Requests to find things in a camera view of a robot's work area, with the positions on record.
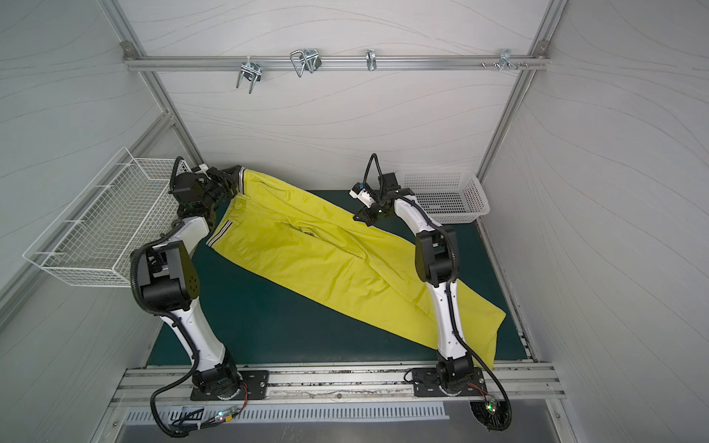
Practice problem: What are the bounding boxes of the white wire wall basket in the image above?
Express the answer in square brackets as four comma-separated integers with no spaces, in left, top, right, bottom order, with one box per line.
[23,148,177,288]

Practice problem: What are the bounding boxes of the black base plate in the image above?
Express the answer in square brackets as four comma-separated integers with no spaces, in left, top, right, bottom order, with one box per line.
[189,370,271,402]
[403,367,489,398]

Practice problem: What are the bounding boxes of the horizontal aluminium top rail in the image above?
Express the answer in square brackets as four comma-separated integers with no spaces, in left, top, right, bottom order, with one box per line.
[124,53,551,72]

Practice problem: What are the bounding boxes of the white plastic perforated basket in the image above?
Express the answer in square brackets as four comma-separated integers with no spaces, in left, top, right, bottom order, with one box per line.
[395,169,490,224]

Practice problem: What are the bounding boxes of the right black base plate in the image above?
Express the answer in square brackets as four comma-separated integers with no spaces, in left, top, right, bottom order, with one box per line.
[403,367,489,398]

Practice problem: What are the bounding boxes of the yellow long pants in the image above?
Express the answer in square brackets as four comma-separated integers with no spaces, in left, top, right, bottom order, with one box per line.
[206,170,505,365]

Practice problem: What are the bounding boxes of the white slotted vent strip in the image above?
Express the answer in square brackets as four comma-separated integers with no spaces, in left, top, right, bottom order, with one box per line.
[124,402,450,426]

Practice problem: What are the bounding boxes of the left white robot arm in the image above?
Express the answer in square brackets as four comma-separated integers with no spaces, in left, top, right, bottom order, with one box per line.
[130,158,243,400]

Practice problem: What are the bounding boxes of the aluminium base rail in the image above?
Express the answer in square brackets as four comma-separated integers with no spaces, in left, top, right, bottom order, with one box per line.
[109,362,566,407]

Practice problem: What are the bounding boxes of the metal u-bolt clamp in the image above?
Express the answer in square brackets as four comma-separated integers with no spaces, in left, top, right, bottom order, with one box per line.
[236,60,263,94]
[289,48,322,78]

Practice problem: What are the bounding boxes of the green table mat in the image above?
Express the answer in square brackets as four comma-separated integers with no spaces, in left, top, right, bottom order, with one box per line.
[147,223,528,365]

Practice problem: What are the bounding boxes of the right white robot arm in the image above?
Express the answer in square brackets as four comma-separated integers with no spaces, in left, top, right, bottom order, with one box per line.
[349,174,475,396]

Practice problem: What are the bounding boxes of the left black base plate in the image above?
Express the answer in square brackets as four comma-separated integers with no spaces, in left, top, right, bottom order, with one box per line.
[189,370,271,402]

